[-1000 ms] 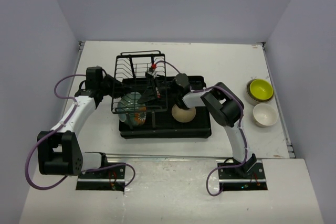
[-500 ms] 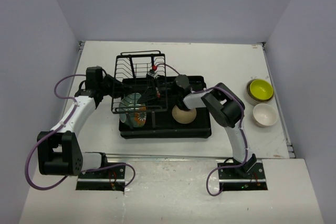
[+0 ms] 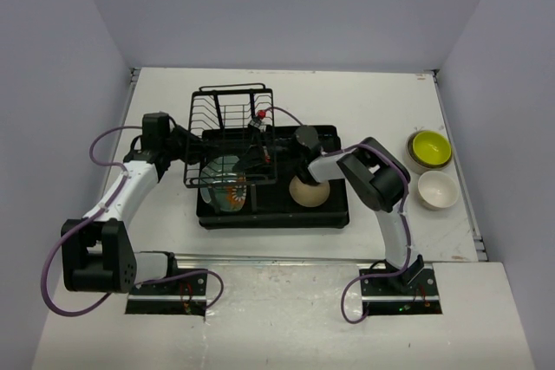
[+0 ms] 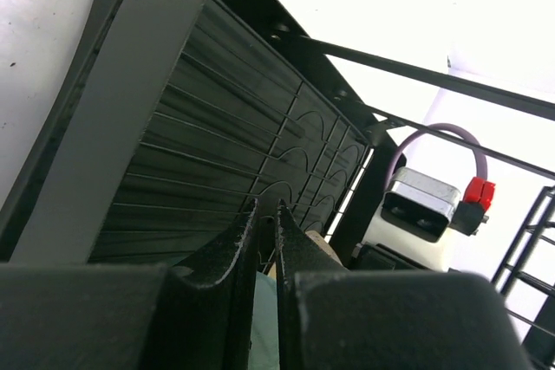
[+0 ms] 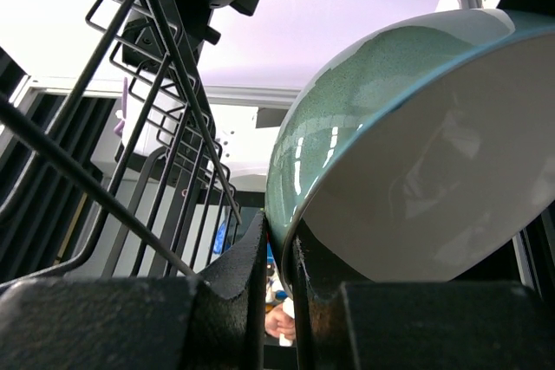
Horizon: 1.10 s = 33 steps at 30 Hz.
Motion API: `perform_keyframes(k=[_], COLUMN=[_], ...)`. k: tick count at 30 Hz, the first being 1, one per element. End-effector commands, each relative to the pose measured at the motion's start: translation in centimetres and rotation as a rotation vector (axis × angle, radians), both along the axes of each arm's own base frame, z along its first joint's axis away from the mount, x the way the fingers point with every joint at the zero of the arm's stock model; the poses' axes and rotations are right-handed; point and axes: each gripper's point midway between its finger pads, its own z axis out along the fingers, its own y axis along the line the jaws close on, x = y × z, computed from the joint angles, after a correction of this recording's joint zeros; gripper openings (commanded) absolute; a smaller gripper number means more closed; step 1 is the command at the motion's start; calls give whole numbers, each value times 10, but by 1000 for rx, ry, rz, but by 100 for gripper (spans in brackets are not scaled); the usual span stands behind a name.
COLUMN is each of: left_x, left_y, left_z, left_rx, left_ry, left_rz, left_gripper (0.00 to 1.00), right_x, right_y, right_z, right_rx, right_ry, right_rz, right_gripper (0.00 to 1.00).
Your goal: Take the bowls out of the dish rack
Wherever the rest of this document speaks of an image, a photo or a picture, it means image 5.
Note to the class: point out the teal glazed bowl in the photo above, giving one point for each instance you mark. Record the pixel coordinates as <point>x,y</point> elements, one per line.
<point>420,149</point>

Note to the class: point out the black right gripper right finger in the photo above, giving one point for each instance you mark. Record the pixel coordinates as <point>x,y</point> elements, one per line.
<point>345,321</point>

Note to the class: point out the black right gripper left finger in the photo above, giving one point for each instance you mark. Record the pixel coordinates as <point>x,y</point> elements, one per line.
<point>214,320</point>

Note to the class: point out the black wire dish rack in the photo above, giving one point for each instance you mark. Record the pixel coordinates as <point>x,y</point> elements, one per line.
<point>168,161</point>

